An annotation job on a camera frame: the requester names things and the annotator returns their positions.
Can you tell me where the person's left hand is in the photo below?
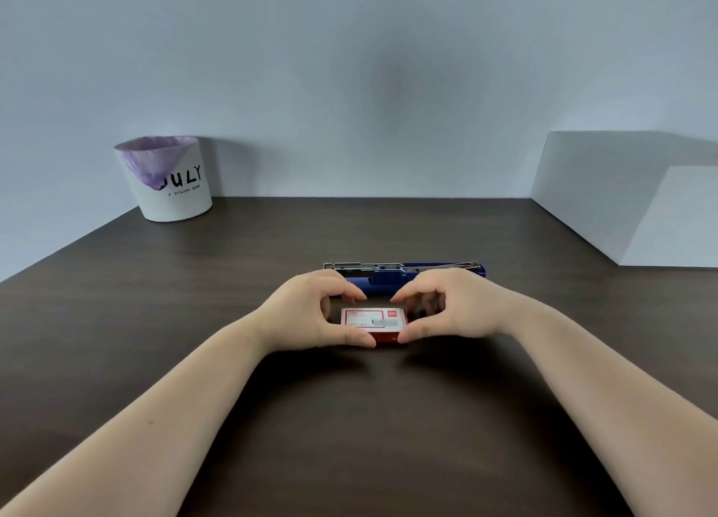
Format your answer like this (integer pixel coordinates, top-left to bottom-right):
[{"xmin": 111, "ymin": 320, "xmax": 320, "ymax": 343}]
[{"xmin": 254, "ymin": 269, "xmax": 377, "ymax": 354}]

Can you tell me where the person's right hand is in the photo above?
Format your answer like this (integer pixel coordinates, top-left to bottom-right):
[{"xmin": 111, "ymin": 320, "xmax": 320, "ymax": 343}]
[{"xmin": 390, "ymin": 268, "xmax": 525, "ymax": 345}]

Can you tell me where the red and white staple box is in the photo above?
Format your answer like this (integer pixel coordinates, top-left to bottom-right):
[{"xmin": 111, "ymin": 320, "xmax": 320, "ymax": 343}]
[{"xmin": 340, "ymin": 307, "xmax": 409, "ymax": 346}]

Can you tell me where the person's left forearm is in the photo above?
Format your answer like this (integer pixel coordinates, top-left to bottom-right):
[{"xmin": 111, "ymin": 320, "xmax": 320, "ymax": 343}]
[{"xmin": 0, "ymin": 312, "xmax": 271, "ymax": 517}]

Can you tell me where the person's right forearm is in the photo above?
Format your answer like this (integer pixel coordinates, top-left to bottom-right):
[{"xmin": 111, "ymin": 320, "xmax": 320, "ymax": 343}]
[{"xmin": 506, "ymin": 302, "xmax": 718, "ymax": 517}]

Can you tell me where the blue stapler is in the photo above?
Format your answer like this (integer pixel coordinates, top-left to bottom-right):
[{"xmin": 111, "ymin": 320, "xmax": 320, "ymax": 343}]
[{"xmin": 323, "ymin": 262, "xmax": 487, "ymax": 299}]

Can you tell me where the white waste bin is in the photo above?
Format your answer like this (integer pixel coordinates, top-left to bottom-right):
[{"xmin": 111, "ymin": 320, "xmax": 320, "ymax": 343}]
[{"xmin": 114, "ymin": 136, "xmax": 213, "ymax": 223}]

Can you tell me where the purple bin liner bag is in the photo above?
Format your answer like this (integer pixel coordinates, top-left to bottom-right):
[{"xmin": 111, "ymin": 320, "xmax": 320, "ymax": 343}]
[{"xmin": 114, "ymin": 136, "xmax": 199, "ymax": 191}]

